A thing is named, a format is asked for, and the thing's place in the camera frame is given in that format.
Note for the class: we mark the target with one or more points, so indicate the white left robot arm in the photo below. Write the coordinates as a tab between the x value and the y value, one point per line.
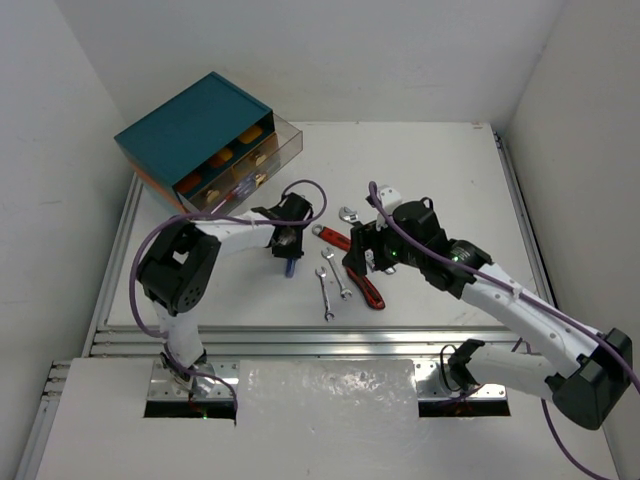
173	266

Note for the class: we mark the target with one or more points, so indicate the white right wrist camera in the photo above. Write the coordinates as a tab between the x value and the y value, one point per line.
385	199

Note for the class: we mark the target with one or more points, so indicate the small blue red screwdriver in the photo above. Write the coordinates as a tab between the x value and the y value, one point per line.
234	197

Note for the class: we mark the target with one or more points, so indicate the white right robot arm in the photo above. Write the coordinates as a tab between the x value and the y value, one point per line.
579	369

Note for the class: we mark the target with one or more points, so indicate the red handled adjustable wrench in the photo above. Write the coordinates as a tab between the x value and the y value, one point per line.
342	242

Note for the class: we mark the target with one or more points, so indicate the teal drawer organizer box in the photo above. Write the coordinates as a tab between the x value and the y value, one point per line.
194	138

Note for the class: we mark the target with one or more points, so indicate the small silver open-end wrench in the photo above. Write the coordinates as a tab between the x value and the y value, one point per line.
321	275

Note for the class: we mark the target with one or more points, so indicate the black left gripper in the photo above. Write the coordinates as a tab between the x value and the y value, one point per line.
288	245

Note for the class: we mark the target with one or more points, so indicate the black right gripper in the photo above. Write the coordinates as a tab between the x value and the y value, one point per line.
363	238

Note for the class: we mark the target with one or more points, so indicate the blue handled screwdriver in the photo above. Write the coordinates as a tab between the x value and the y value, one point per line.
290	268

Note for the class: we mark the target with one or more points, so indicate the white foam cover panel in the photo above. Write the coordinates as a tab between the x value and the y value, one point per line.
345	391

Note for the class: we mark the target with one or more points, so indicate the aluminium table edge rail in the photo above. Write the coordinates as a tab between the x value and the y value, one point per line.
329	341

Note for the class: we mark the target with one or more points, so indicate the red black utility knife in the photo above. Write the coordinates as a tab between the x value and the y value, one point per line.
371	296

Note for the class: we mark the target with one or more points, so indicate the black handled adjustable wrench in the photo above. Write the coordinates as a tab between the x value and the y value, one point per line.
348	215

